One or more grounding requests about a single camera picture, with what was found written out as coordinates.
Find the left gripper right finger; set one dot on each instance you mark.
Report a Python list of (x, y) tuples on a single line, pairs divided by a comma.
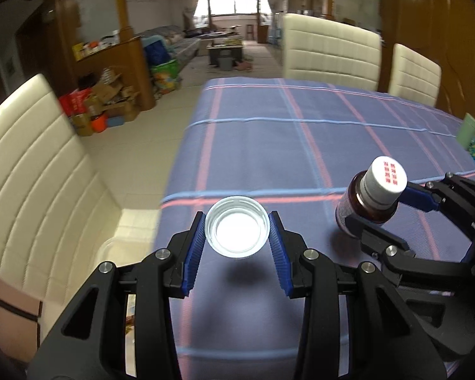
[(386, 340)]

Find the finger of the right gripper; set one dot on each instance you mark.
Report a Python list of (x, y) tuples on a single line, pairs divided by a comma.
[(419, 197), (390, 250)]

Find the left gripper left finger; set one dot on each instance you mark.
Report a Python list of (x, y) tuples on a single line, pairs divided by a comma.
[(86, 341)]

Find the brown medicine bottle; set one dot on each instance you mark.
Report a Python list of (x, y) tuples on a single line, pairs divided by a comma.
[(373, 194)]

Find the white bottle cap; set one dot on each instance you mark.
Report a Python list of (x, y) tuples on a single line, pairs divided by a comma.
[(237, 227)]

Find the clear plastic trash bin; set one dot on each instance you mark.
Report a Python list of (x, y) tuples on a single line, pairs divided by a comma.
[(125, 251)]

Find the green card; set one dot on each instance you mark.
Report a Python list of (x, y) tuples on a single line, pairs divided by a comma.
[(466, 132)]

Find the cream chair far right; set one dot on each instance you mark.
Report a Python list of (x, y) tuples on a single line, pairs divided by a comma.
[(414, 77)]

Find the cream chair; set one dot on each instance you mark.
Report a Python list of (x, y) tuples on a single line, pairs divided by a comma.
[(56, 212), (414, 77), (316, 49)]

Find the cream chair near left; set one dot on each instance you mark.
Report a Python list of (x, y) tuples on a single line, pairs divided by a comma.
[(56, 212)]

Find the blue plaid tablecloth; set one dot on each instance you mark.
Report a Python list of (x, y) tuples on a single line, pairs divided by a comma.
[(294, 146)]

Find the cream chair far centre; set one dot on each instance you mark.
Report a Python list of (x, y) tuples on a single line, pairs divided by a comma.
[(316, 49)]

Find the orange bucket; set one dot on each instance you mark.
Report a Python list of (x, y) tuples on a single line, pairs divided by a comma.
[(99, 123)]

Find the pile of cardboard boxes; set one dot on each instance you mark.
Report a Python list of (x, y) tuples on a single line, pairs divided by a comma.
[(109, 95)]

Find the wooden stool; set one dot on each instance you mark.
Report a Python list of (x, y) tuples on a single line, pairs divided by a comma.
[(249, 32)]

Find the dark coffee table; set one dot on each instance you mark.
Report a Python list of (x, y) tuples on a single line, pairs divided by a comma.
[(233, 50)]

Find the green printed bag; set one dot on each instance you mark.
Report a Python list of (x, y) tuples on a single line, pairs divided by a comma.
[(165, 76)]

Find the wooden divider cabinet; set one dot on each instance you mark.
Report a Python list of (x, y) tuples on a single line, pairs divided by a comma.
[(127, 57)]

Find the grey sofa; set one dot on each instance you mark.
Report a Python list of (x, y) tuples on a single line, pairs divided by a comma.
[(179, 45)]

